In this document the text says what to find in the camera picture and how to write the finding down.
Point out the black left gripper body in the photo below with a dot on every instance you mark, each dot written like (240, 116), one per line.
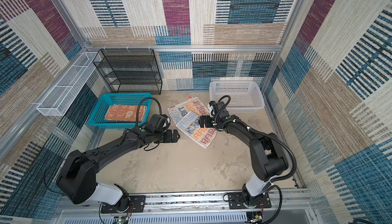
(167, 137)

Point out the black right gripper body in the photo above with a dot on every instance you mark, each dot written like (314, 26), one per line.
(210, 122)

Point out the white plastic laundry basket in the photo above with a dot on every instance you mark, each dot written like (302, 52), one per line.
(246, 96)

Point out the orange and cream towel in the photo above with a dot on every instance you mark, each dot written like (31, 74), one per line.
(126, 113)

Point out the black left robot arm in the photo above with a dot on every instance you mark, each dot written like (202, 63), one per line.
(77, 178)

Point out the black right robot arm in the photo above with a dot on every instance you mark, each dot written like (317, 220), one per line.
(268, 158)

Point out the teal plastic basket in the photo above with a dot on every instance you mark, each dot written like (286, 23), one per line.
(97, 117)

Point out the black wire shelf rack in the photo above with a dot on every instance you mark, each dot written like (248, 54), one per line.
(129, 70)

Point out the white wire mesh tray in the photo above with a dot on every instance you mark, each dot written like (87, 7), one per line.
(58, 101)

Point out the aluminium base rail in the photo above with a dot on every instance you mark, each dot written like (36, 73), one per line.
(292, 206)

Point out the aluminium frame post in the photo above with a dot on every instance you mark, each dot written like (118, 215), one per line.
(288, 32)

